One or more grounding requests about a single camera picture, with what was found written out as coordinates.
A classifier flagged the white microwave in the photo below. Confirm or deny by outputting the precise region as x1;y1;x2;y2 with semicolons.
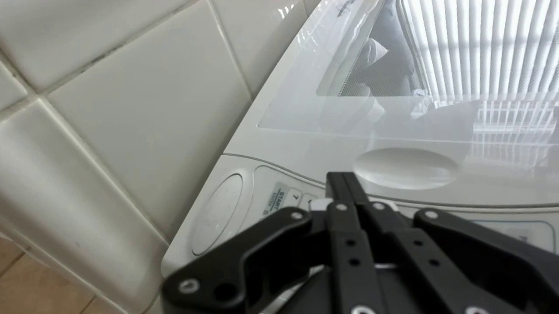
159;0;559;314

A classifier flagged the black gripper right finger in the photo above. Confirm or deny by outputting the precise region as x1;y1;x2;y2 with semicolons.
342;171;559;314

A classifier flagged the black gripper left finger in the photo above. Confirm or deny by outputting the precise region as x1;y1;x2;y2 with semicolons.
161;171;386;314

